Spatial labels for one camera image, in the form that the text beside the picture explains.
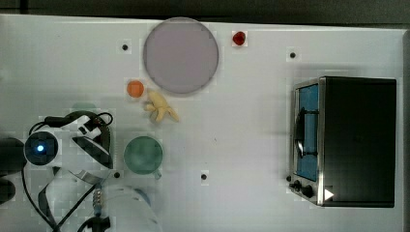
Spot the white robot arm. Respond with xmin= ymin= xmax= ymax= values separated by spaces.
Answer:
xmin=24 ymin=128 xmax=162 ymax=232

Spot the green oval strainer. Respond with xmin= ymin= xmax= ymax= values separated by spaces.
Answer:
xmin=72 ymin=102 xmax=97 ymax=112

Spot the peeled yellow banana toy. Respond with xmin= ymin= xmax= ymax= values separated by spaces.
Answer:
xmin=144 ymin=90 xmax=179 ymax=123

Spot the lilac round plate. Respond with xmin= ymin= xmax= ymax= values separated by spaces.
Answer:
xmin=143 ymin=17 xmax=220 ymax=94

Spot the green cup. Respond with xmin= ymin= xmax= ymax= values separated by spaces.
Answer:
xmin=124 ymin=136 xmax=163 ymax=180

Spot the small orange fruit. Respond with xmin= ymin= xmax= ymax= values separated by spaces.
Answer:
xmin=127 ymin=80 xmax=144 ymax=98

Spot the red tomato toy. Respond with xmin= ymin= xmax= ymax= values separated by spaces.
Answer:
xmin=232 ymin=31 xmax=247 ymax=46

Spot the black silver toaster oven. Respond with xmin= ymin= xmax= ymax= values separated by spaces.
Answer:
xmin=286 ymin=76 xmax=397 ymax=208

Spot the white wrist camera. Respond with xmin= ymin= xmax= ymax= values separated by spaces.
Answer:
xmin=68 ymin=115 xmax=101 ymax=139

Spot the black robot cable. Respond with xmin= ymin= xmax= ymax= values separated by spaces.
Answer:
xmin=20 ymin=110 xmax=114 ymax=232

